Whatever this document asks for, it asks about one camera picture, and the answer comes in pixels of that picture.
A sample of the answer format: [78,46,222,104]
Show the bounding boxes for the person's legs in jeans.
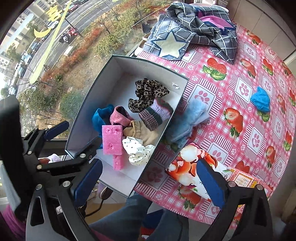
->
[89,193,189,241]

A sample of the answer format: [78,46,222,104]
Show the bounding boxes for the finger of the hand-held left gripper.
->
[37,137,102,172]
[23,120,70,153]

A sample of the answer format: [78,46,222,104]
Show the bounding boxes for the purple pink cloth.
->
[196,7,234,30]

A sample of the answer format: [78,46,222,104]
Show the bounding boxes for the purple slipper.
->
[96,183,114,200]

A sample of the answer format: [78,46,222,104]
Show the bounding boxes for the white polka dot cloth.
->
[122,136,156,166]

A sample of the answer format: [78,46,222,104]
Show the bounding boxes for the pink knitted sock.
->
[109,105,131,127]

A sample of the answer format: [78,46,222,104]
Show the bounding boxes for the purple striped knitted sock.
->
[138,98,174,132]

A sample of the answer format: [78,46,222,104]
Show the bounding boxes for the white cardboard box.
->
[65,54,189,198]

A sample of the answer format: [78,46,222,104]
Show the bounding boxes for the bright blue sock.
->
[92,105,115,132]

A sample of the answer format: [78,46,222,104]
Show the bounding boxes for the blue crumpled sock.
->
[250,86,271,113]

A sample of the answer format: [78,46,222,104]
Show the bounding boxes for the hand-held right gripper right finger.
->
[196,159,273,241]

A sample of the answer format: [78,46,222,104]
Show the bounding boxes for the dark grey checked cloth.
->
[166,2,238,64]

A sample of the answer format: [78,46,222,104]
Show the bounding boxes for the orange white tissue packet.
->
[165,143,232,200]

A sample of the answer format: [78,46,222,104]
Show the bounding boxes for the light blue fluffy cloth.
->
[165,98,210,149]

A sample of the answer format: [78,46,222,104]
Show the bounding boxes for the beige cloth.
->
[123,120,160,145]

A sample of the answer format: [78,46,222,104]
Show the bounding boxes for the pink strawberry print tablecloth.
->
[133,22,296,230]

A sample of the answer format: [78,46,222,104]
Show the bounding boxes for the person's left forearm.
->
[0,204,26,241]

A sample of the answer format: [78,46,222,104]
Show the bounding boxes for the pink sponge with holes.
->
[102,125,123,155]

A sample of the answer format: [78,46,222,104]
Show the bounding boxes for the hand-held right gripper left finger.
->
[25,159,103,241]

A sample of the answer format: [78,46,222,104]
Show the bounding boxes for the leopard print scrunchie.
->
[128,78,170,113]

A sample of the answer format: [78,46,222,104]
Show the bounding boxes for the pink patterned cardboard box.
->
[225,168,273,232]

